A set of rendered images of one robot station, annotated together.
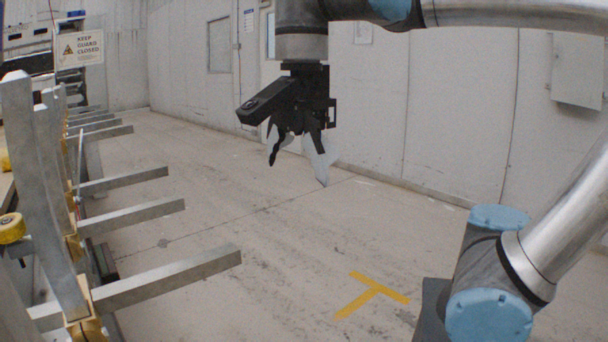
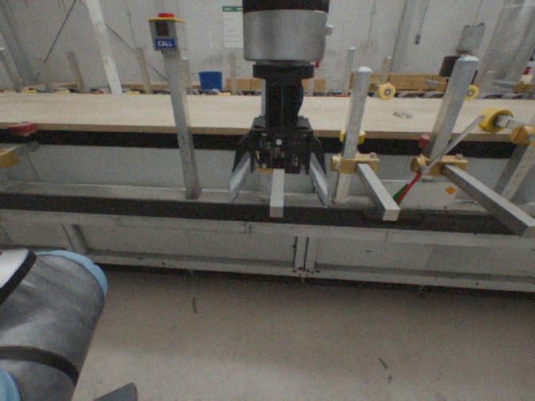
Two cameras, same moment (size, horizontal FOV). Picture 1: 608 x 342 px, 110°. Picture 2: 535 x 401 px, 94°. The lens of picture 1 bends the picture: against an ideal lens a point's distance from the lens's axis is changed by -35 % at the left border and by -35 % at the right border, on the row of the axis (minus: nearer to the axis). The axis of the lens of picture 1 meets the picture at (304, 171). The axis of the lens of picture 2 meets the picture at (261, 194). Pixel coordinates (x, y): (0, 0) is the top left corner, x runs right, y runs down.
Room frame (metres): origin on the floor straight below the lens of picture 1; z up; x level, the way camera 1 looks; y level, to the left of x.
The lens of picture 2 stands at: (0.77, -0.24, 1.15)
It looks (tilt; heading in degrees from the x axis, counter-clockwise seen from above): 30 degrees down; 136
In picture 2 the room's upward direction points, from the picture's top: straight up
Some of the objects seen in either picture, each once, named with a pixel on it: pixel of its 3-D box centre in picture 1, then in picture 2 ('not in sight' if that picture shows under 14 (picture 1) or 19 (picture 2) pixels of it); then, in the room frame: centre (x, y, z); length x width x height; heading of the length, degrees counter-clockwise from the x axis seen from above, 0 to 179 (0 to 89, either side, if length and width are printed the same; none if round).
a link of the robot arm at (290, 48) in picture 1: (300, 49); (287, 42); (0.56, 0.01, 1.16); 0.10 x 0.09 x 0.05; 42
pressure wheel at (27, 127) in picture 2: not in sight; (26, 137); (-0.57, -0.23, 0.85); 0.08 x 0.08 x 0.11
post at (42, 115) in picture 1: (64, 228); (347, 153); (0.43, 0.46, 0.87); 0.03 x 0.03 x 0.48; 41
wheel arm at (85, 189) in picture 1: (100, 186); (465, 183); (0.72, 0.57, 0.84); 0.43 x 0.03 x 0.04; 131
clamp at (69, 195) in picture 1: (64, 197); (436, 165); (0.63, 0.64, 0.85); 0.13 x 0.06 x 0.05; 41
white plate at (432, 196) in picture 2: (83, 233); (413, 195); (0.61, 0.59, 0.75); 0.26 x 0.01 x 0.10; 41
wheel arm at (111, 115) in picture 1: (68, 124); not in sight; (1.23, 1.12, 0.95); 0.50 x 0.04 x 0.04; 131
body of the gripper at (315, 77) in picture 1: (304, 97); (281, 119); (0.56, 0.00, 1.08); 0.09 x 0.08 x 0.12; 132
